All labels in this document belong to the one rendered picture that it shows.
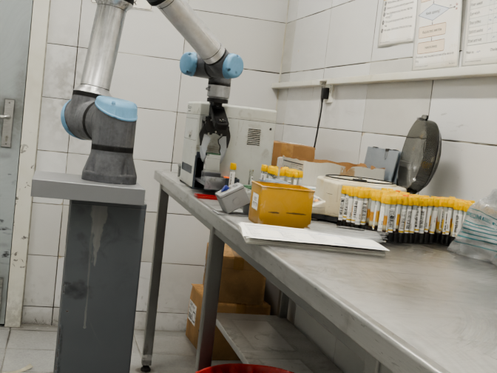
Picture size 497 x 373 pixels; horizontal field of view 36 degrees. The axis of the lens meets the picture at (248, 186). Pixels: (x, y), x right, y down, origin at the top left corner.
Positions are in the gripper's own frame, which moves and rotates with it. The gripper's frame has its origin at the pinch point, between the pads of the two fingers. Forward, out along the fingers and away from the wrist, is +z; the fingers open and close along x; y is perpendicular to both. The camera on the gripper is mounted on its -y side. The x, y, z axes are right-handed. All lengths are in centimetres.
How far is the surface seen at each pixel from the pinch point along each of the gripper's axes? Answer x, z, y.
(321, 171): -31.3, -0.7, -20.0
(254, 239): 9, 11, -99
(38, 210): 55, 41, 141
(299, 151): -44, -5, 45
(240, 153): -11.6, -2.5, 9.2
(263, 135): -19.0, -9.5, 9.2
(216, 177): -0.4, 5.6, -7.8
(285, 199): -4, 4, -73
